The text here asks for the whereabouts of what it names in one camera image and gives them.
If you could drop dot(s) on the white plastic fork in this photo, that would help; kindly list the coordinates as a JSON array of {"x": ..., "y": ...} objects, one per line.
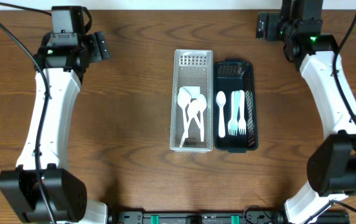
[
  {"x": 236, "y": 105},
  {"x": 242, "y": 121},
  {"x": 231, "y": 115}
]

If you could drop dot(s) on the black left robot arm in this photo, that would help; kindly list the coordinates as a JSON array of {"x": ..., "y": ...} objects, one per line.
[{"x": 41, "y": 189}]

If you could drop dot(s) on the clear plastic basket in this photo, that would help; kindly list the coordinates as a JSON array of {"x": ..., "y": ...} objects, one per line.
[{"x": 192, "y": 68}]

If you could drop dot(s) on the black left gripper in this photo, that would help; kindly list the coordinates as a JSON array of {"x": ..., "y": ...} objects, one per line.
[{"x": 95, "y": 46}]

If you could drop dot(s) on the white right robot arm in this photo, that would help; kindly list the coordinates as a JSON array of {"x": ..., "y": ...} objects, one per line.
[{"x": 331, "y": 170}]

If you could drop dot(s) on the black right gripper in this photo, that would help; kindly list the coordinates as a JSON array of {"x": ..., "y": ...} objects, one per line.
[{"x": 274, "y": 18}]

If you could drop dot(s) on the dark green plastic basket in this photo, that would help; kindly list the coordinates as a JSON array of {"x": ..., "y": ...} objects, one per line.
[{"x": 235, "y": 75}]

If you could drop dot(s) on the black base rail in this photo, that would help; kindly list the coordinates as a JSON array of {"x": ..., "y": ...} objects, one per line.
[{"x": 253, "y": 214}]

